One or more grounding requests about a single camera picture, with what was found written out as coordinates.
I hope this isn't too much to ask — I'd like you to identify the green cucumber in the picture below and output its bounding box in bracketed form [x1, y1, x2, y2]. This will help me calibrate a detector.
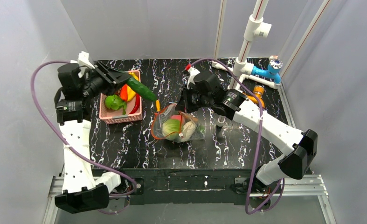
[126, 77, 158, 101]

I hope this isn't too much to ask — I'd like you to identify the pink plastic basket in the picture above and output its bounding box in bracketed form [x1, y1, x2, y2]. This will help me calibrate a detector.
[99, 70, 144, 125]

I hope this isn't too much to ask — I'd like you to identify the white radish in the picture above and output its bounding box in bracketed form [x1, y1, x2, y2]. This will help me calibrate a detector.
[179, 121, 197, 142]

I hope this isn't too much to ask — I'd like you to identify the pink peach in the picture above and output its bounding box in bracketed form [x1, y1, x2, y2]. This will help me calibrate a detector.
[171, 114, 185, 122]

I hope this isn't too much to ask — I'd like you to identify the clear zip top bag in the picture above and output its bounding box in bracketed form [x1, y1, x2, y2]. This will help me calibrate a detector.
[150, 103, 205, 143]

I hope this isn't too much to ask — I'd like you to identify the green cabbage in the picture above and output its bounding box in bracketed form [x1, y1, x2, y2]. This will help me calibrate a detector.
[162, 119, 181, 141]

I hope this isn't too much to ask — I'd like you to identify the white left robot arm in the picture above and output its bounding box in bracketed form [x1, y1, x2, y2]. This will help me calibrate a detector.
[54, 62, 122, 214]

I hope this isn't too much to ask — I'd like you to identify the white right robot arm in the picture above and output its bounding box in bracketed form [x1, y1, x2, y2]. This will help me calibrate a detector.
[175, 70, 318, 187]

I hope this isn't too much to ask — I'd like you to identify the orange carrot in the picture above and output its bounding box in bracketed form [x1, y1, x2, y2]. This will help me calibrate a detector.
[119, 84, 128, 101]

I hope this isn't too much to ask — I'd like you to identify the yellow banana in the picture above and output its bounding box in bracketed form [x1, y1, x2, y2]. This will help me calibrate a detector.
[126, 72, 139, 102]

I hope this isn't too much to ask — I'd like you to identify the green bell pepper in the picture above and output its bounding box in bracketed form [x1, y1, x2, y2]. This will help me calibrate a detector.
[104, 95, 127, 115]

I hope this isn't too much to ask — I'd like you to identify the red chili pepper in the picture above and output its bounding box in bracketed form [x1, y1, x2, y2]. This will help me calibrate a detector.
[130, 94, 141, 114]

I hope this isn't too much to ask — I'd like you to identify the orange plastic faucet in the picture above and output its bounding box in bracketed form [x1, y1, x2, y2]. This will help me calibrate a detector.
[248, 85, 266, 109]

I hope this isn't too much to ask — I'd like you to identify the blue plastic faucet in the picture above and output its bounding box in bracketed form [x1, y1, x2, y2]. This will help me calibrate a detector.
[251, 59, 283, 84]

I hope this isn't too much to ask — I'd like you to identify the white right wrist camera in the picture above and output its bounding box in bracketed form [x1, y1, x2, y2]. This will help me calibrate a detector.
[183, 64, 200, 89]

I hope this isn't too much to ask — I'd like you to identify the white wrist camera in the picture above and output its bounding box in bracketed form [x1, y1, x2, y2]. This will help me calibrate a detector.
[183, 64, 200, 89]
[70, 51, 95, 78]

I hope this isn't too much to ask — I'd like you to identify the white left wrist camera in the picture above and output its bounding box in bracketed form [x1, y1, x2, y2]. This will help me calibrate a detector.
[70, 51, 95, 78]

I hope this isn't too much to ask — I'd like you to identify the orange handle screwdriver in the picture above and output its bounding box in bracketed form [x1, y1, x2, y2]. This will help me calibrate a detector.
[156, 99, 161, 112]

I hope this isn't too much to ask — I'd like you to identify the white pvc pipe frame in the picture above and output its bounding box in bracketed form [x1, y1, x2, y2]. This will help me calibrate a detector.
[211, 0, 331, 127]

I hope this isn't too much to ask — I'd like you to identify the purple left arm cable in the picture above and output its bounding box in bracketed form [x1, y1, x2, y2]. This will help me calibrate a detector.
[30, 60, 138, 215]

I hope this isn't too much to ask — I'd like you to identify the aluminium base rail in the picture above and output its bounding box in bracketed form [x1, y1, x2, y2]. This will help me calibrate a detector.
[42, 175, 336, 224]

